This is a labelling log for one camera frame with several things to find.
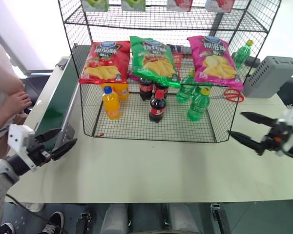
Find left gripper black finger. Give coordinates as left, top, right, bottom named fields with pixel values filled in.
left=50, top=138, right=78, bottom=161
left=35, top=128, right=63, bottom=143

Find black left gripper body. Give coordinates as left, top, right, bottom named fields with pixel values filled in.
left=26, top=136, right=52, bottom=168

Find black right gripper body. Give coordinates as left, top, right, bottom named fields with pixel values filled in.
left=257, top=120, right=293, bottom=156

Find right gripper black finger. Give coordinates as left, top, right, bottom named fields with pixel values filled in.
left=228, top=131, right=265, bottom=156
left=240, top=111, right=276, bottom=128

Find green conveyor belt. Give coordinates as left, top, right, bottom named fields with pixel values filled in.
left=24, top=43, right=92, bottom=156

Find grey power adapter box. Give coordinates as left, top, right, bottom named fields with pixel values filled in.
left=56, top=58, right=68, bottom=71

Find person's bare hand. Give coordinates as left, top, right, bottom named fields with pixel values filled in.
left=2, top=90, right=33, bottom=117

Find grey perforated box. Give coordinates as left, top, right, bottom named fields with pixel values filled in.
left=244, top=56, right=293, bottom=99

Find black device beside grey box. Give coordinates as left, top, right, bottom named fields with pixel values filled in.
left=277, top=78, right=293, bottom=108

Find white shoe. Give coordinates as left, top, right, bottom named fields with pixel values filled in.
left=23, top=202, right=45, bottom=212

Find green soda bottle yellow cap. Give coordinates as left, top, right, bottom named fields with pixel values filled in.
left=176, top=70, right=197, bottom=103
left=187, top=86, right=212, bottom=122
left=192, top=81, right=214, bottom=98
left=232, top=39, right=254, bottom=71

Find orange soda bottle blue cap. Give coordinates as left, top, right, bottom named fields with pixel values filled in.
left=102, top=85, right=122, bottom=120
left=100, top=82, right=130, bottom=100

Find pink potato chips bag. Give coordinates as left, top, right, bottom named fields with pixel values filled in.
left=187, top=35, right=245, bottom=91

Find black sneaker white sole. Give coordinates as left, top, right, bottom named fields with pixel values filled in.
left=40, top=211, right=65, bottom=234
left=0, top=222, right=17, bottom=234

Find grey rounded shape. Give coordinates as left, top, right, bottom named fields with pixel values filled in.
left=101, top=203, right=129, bottom=234

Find red potato chips bag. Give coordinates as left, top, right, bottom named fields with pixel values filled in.
left=78, top=40, right=131, bottom=85

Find cola bottle red cap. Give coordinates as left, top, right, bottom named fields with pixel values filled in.
left=138, top=77, right=155, bottom=101
left=154, top=82, right=170, bottom=99
left=148, top=89, right=167, bottom=123

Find small red snack bag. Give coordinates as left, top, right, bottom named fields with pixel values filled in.
left=172, top=52, right=186, bottom=76

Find dark purple snack bag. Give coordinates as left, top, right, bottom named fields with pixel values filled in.
left=166, top=43, right=192, bottom=55

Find green potato chips bag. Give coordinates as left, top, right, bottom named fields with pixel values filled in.
left=128, top=36, right=181, bottom=89

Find red drink carton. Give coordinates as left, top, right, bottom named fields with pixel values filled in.
left=205, top=0, right=235, bottom=13
left=166, top=0, right=193, bottom=12

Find green drink carton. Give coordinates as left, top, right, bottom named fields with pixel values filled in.
left=82, top=0, right=110, bottom=12
left=121, top=0, right=147, bottom=12

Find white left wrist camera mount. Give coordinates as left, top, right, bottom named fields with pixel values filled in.
left=7, top=123, right=38, bottom=172

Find red handled scissors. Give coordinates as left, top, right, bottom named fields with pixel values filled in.
left=209, top=88, right=245, bottom=103

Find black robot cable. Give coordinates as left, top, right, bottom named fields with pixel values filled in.
left=5, top=194, right=49, bottom=221

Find black table bracket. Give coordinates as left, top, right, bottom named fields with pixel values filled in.
left=74, top=212, right=92, bottom=234
left=209, top=202, right=231, bottom=234

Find black wire mesh rack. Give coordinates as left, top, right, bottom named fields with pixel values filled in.
left=57, top=0, right=283, bottom=143

